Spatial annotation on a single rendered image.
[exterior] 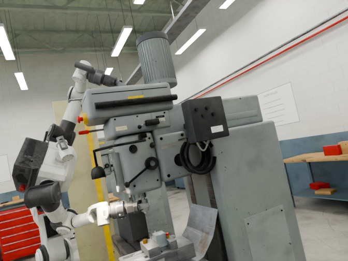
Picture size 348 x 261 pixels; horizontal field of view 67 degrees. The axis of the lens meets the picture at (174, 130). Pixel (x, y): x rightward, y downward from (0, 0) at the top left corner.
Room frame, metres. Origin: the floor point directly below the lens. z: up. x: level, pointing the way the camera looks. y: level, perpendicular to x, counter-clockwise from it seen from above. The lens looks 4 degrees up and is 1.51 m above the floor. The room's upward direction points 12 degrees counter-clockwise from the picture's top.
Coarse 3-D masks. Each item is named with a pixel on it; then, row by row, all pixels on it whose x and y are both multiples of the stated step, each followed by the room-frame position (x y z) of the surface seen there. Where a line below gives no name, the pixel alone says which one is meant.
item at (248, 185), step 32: (256, 128) 1.57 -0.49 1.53; (192, 160) 1.66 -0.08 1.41; (224, 160) 1.46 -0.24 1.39; (256, 160) 1.55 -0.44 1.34; (192, 192) 1.74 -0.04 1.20; (224, 192) 1.44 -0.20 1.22; (256, 192) 1.53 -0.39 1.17; (288, 192) 1.63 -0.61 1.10; (224, 224) 1.47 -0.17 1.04; (256, 224) 1.50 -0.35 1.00; (288, 224) 1.61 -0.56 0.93; (224, 256) 1.53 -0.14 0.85; (256, 256) 1.48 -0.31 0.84; (288, 256) 1.58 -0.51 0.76
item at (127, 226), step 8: (128, 216) 1.74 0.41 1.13; (136, 216) 1.77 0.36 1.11; (144, 216) 1.81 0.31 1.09; (120, 224) 1.88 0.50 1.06; (128, 224) 1.76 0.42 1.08; (136, 224) 1.77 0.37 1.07; (144, 224) 1.80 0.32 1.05; (120, 232) 1.90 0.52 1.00; (128, 232) 1.78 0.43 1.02; (136, 232) 1.76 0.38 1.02; (144, 232) 1.80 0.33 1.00; (136, 240) 1.76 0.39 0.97
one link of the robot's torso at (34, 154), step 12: (24, 144) 1.42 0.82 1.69; (36, 144) 1.46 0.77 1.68; (48, 144) 1.49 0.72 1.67; (24, 156) 1.38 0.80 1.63; (36, 156) 1.41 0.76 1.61; (48, 156) 1.44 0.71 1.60; (24, 168) 1.36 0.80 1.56; (36, 168) 1.37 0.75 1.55; (48, 168) 1.40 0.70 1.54; (60, 168) 1.43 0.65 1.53; (72, 168) 1.50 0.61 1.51; (24, 180) 1.43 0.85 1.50; (36, 180) 1.38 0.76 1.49; (48, 180) 1.38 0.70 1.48; (60, 180) 1.41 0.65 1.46
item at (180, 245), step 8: (168, 240) 1.30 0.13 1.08; (176, 240) 1.29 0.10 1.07; (184, 240) 1.38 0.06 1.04; (168, 248) 1.32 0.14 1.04; (176, 248) 1.29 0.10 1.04; (184, 248) 1.31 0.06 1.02; (192, 248) 1.32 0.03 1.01; (128, 256) 1.31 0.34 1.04; (136, 256) 1.29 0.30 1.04; (144, 256) 1.27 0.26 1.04; (160, 256) 1.26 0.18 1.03; (168, 256) 1.28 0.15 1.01; (176, 256) 1.29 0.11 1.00; (184, 256) 1.30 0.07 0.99; (192, 256) 1.32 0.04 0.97
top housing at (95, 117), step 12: (144, 84) 1.41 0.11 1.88; (156, 84) 1.44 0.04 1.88; (168, 84) 1.47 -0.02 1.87; (84, 96) 1.32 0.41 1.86; (96, 96) 1.29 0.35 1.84; (108, 96) 1.32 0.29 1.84; (120, 96) 1.34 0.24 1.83; (132, 96) 1.37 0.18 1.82; (144, 96) 1.40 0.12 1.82; (84, 108) 1.39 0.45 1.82; (108, 108) 1.31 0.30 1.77; (120, 108) 1.34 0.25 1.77; (132, 108) 1.36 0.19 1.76; (144, 108) 1.39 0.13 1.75; (156, 108) 1.42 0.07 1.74; (168, 108) 1.46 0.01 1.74; (96, 120) 1.33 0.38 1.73
